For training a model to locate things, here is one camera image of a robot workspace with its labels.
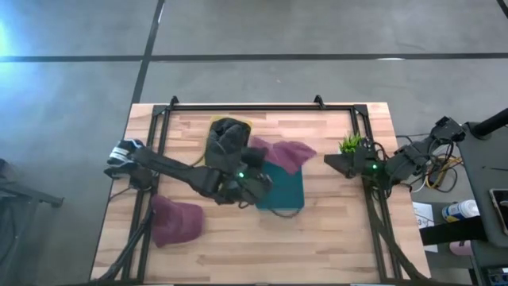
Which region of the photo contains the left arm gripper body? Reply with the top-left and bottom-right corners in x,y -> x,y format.
216,168 -> 275,207

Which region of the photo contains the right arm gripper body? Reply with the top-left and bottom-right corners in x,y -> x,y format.
354,147 -> 385,182

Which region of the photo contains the maroon baseball cap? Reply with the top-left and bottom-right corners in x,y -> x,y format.
150,194 -> 206,249
248,136 -> 318,176

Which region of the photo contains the blue plastic bin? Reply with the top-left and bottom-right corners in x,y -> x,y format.
255,160 -> 306,211

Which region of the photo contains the green spiky plant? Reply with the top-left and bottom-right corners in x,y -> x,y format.
338,133 -> 364,155

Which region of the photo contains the yellow plastic bin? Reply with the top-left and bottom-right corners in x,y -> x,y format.
203,114 -> 254,168

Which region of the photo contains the white paper sheet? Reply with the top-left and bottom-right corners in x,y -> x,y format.
412,201 -> 439,253

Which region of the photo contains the white blue canister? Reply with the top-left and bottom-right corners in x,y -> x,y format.
441,199 -> 480,223

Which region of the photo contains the grey desk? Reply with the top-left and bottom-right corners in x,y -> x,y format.
458,121 -> 508,286

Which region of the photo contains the pink object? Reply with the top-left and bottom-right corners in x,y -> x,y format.
448,239 -> 474,257

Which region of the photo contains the black tube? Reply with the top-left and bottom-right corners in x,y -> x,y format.
471,106 -> 508,138

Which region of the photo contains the black smartphone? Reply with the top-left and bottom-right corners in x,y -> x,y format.
489,187 -> 508,236

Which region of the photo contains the black aluminium table frame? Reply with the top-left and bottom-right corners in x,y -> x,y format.
90,94 -> 432,286

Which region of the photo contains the yellow cable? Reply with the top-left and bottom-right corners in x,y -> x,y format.
423,157 -> 464,190

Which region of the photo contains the black strap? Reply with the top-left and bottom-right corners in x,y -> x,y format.
419,216 -> 488,246

